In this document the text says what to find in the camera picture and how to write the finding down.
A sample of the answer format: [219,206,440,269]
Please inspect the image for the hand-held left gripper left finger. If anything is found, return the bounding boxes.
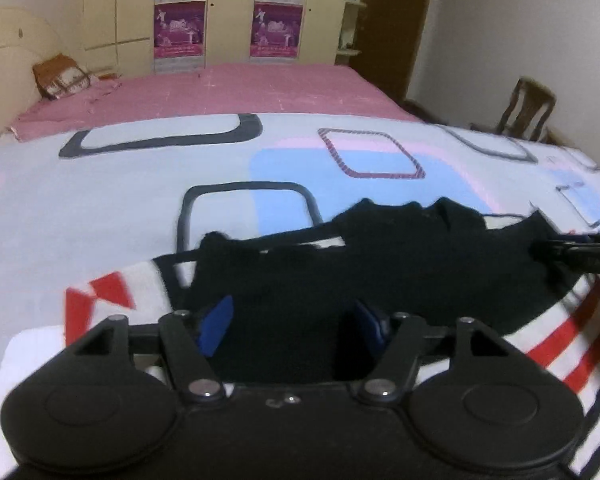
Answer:
[62,295,236,405]

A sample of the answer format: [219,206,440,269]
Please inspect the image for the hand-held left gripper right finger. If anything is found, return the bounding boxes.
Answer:
[349,299,532,404]

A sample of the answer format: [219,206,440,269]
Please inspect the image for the striped knit sweater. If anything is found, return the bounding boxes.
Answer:
[0,197,600,480]

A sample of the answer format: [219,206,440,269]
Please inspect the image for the wooden chair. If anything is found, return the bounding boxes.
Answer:
[469,77,557,144]

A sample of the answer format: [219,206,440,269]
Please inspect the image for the patterned grey bedsheet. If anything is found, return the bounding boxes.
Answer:
[0,110,600,411]

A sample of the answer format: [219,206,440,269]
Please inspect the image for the pink checked bedsheet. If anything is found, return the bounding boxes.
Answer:
[10,62,422,142]

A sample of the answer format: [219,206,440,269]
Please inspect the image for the brown wooden door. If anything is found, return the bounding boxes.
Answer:
[349,0,439,107]

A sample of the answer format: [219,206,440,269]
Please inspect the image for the orange patterned pillow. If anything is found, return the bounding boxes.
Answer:
[32,53,99,102]

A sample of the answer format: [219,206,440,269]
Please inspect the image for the cream corner shelf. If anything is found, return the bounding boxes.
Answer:
[334,0,369,67]

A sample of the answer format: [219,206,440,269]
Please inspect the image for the cream curved headboard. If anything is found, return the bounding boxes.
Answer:
[0,7,70,141]

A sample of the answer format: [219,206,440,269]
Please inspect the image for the purple wall calendar poster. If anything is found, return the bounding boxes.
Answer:
[153,1,207,73]
[249,2,304,60]

